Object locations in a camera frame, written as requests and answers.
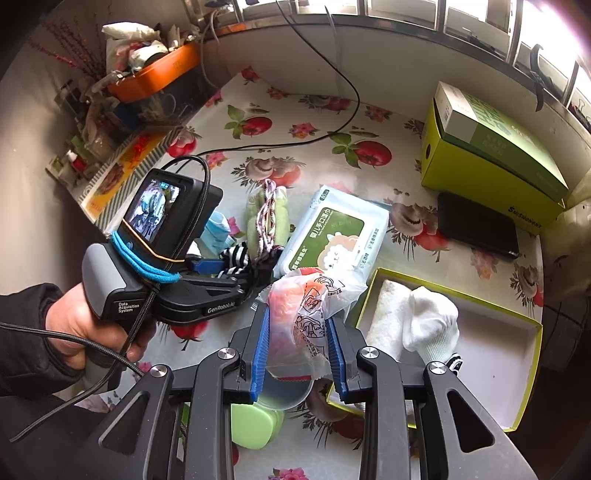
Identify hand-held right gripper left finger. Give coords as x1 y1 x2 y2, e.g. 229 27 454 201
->
83 305 273 480

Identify small green plastic case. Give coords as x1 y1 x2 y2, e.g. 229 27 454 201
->
230 401 286 449

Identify yellow printed cardboard box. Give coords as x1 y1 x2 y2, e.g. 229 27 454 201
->
78 131 169 222

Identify blue elastic cord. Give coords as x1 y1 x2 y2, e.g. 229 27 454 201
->
110 232 182 285

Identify yellow-green shoe box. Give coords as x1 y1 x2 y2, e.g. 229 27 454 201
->
420 97 568 229

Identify white plastic bag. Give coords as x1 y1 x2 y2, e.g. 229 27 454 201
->
102 23 160 47

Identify clear round plastic container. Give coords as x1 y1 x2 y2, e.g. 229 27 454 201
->
256 364 319 411

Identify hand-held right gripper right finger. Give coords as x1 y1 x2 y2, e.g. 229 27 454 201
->
325 318 539 480

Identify window frame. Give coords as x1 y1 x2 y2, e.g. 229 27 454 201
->
185 0 591 121

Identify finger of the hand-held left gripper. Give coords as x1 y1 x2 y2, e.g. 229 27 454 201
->
233 265 274 303
187 257 229 275

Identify clear plastic bag orange contents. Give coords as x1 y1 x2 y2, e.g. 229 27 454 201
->
267 269 370 381

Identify green towel with crochet edge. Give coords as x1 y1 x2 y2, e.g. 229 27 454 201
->
244 179 293 273

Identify blue face mask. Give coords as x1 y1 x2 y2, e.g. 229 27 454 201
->
201 212 250 254

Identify white and green carton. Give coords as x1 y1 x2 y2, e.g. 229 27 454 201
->
433 80 570 204

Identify white towel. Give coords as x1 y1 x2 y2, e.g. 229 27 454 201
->
366 279 416 363

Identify person's left hand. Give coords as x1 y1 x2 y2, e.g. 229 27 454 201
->
46 284 158 370

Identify person's left forearm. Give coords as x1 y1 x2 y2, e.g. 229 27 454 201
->
0 284 88 398

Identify black phone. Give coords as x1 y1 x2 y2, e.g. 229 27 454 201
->
436 191 520 259

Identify yellow-green box lid tray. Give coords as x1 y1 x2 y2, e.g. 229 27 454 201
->
325 267 543 432

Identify wet wipes pack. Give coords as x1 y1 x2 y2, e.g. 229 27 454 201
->
272 185 393 278

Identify orange plastic bin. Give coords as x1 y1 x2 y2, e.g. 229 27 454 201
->
108 43 202 103

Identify floral tablecloth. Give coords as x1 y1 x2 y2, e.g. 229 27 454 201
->
76 65 546 480

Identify black power cable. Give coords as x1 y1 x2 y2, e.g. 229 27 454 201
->
194 0 362 158

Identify dark glass tank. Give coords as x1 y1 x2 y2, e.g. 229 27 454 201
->
134 69 206 127

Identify red dried branches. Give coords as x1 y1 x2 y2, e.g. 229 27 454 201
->
28 18 109 81

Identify black braided cable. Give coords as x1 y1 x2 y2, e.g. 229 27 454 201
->
0 156 213 444

